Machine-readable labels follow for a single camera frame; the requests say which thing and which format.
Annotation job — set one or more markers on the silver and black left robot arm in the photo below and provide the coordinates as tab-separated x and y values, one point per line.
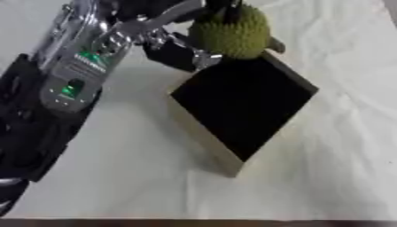
72	74

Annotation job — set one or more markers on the tan cardboard box black inside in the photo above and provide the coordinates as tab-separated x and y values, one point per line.
243	103

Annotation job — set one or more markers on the green spiky toy durian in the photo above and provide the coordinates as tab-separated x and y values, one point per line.
232	32

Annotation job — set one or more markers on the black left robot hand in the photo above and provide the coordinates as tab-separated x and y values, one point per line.
170	54

